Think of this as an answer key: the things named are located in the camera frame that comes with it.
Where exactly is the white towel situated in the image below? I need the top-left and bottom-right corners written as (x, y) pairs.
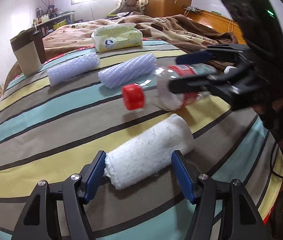
top-left (104, 114), bottom-right (194, 190)

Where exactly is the white foam net sleeve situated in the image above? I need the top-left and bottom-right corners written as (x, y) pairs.
top-left (47, 53), bottom-right (100, 87)
top-left (98, 53), bottom-right (157, 89)

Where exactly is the clear bottle red cap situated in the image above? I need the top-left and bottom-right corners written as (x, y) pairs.
top-left (121, 63), bottom-right (216, 111)

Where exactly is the brown beige blanket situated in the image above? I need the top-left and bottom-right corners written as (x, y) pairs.
top-left (2, 13), bottom-right (240, 91)

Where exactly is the wooden bed headboard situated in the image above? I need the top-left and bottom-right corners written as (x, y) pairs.
top-left (184, 10), bottom-right (246, 44)

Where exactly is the striped colourful table cloth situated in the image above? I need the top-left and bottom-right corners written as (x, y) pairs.
top-left (0, 38), bottom-right (283, 240)

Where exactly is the brown teddy bear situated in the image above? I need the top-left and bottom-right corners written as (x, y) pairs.
top-left (117, 0), bottom-right (143, 14)

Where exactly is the green tissue pack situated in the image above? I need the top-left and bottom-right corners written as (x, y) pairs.
top-left (91, 23), bottom-right (143, 53)

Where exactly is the beige brown travel mug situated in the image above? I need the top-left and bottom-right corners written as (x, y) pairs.
top-left (10, 27), bottom-right (46, 77)

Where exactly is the cluttered wall shelf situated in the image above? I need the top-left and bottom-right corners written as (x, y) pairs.
top-left (33, 11), bottom-right (75, 37)

